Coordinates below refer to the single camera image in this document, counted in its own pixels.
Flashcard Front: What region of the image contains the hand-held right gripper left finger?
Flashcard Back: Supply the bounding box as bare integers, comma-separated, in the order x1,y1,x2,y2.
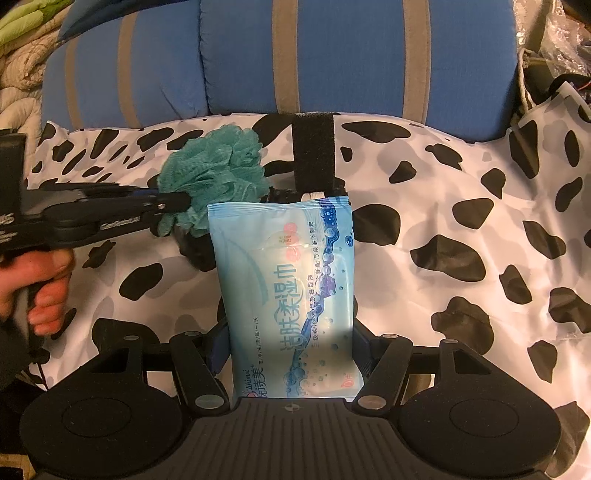
90,318,232,411

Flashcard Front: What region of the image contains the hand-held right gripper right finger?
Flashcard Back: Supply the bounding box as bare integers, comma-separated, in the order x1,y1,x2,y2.
352,320,497,411

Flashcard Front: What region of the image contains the blue wet wipes pack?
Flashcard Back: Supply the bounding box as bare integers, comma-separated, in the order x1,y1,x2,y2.
206,194,359,403

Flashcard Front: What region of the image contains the clear plastic bag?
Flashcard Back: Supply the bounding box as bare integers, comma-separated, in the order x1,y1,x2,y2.
539,0,591,80

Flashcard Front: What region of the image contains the cow print blanket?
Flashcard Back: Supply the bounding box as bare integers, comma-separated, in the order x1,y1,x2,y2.
18,82,591,462

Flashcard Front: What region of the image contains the beige quilted blanket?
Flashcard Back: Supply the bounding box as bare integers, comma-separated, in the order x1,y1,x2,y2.
0,25,63,136

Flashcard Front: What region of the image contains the green cloth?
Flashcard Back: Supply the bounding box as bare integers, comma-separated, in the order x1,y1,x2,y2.
0,0,77,48

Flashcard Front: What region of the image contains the blue striped cushion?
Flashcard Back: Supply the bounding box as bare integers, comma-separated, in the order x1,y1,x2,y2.
41,0,209,131
198,0,519,143

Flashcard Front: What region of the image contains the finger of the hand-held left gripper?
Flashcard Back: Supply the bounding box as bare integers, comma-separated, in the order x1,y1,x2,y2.
25,183,191,219
45,205,158,251

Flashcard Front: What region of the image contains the teal mesh bath loofah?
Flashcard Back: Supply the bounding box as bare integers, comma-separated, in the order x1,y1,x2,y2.
157,124,271,239

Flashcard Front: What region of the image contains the white rope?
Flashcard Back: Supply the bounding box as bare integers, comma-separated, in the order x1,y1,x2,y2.
516,46,539,118

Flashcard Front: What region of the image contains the person's left hand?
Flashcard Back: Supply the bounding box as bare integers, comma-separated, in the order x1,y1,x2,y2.
0,250,77,337

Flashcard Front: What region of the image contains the black foam pad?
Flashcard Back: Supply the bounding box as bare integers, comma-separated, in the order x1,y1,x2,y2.
178,112,357,274

